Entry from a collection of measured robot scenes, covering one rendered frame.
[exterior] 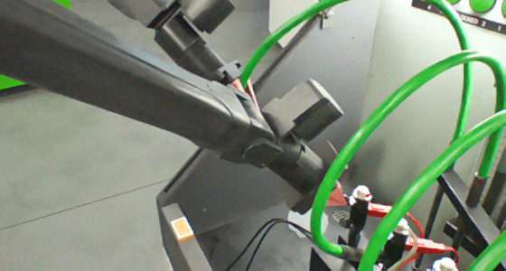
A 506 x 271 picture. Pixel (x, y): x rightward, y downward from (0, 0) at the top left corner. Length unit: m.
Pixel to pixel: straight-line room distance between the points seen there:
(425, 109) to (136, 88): 0.69
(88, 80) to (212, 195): 0.65
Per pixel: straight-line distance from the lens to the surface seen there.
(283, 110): 0.50
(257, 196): 1.01
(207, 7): 0.61
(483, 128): 0.45
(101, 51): 0.32
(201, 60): 0.61
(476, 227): 0.72
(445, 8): 0.65
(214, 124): 0.41
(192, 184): 0.90
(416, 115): 0.94
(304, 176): 0.56
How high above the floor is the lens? 1.55
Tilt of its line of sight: 31 degrees down
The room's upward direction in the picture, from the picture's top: straight up
